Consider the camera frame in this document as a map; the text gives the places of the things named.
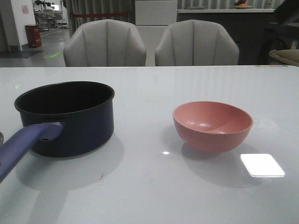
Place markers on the beige upholstered chair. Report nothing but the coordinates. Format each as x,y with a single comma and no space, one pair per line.
105,43
196,43

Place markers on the white refrigerator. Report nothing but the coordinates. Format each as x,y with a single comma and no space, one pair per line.
155,12

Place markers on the dark blue saucepan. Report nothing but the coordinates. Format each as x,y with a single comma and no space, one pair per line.
60,120

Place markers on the glass lid with blue knob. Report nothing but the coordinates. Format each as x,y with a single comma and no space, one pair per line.
1,138

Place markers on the fruit plate on counter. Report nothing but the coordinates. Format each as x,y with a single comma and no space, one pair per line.
241,4

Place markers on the right beige upholstered chair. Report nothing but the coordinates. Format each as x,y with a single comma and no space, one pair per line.
196,43

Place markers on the dark kitchen counter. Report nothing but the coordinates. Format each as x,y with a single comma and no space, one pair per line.
255,31

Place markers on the beige cushion at right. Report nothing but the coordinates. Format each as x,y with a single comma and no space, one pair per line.
286,56

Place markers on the red trash bin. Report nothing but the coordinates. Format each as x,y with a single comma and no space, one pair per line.
33,36

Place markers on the red barrier belt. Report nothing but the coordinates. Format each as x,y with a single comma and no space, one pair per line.
101,15

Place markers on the pink bowl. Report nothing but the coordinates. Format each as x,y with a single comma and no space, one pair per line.
212,126

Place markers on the grey curtain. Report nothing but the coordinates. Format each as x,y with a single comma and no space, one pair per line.
98,7

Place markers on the left beige upholstered chair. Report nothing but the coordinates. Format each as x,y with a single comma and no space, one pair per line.
105,43

